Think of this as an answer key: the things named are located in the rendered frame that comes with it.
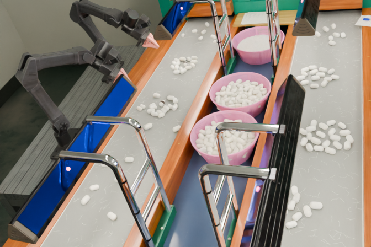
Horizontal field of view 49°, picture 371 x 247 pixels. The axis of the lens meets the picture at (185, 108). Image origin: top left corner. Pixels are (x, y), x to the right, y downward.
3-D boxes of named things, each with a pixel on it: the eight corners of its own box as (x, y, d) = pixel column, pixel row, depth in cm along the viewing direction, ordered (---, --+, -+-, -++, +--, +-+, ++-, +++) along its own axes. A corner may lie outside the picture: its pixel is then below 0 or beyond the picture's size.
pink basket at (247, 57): (250, 74, 201) (248, 58, 195) (225, 54, 221) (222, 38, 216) (296, 54, 206) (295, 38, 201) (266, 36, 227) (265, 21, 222)
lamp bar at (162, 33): (153, 41, 170) (149, 25, 165) (196, -19, 214) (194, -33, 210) (171, 40, 167) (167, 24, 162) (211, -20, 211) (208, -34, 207)
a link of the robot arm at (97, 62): (109, 59, 184) (95, 50, 183) (107, 58, 178) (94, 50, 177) (101, 72, 184) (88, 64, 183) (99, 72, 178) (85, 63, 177)
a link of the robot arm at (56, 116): (67, 119, 187) (26, 65, 166) (72, 125, 182) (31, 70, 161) (55, 128, 185) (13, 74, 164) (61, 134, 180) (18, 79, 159)
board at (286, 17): (232, 27, 225) (232, 25, 224) (238, 14, 236) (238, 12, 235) (293, 24, 213) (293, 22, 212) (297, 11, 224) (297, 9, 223)
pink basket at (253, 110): (216, 130, 173) (212, 113, 167) (210, 95, 194) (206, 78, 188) (279, 118, 170) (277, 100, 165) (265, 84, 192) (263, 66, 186)
